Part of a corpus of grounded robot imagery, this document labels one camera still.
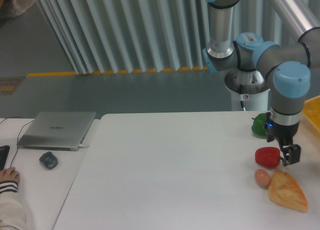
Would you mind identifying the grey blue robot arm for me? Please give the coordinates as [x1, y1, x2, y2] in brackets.
[202, 0, 320, 166]

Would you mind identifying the white folding partition screen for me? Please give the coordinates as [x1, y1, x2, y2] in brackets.
[36, 0, 320, 74]

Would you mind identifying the black laptop cable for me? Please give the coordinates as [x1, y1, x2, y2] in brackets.
[0, 116, 38, 147]

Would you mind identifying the yellow basket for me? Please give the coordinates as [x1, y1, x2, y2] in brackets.
[302, 95, 320, 135]

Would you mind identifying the white sleeved forearm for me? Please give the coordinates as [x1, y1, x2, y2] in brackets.
[0, 180, 28, 230]

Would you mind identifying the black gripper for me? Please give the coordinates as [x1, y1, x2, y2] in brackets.
[265, 111, 301, 166]

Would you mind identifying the brown egg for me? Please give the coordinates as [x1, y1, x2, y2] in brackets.
[254, 169, 271, 188]

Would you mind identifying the black computer mouse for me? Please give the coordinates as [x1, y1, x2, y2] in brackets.
[39, 151, 59, 170]

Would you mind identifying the person's hand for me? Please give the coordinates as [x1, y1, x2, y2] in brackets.
[0, 167, 20, 183]

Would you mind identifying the red bell pepper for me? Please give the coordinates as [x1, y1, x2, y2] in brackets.
[254, 147, 280, 169]

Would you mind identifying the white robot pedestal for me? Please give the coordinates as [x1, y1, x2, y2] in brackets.
[224, 67, 270, 111]

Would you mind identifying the triangular bread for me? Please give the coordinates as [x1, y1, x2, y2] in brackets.
[268, 170, 309, 213]

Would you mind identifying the green bell pepper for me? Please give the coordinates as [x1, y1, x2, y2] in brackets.
[251, 113, 267, 138]

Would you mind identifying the silver laptop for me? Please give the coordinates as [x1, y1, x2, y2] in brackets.
[17, 111, 96, 151]

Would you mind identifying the black mouse cable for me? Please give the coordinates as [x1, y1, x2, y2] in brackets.
[10, 146, 20, 169]

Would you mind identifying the black keyboard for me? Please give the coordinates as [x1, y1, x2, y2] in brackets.
[0, 145, 10, 171]

